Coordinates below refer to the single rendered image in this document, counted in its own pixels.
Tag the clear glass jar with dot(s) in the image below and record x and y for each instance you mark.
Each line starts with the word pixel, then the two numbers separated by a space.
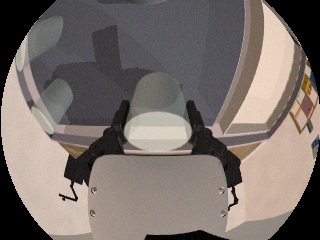
pixel 157 119
pixel 41 37
pixel 52 104
pixel 145 2

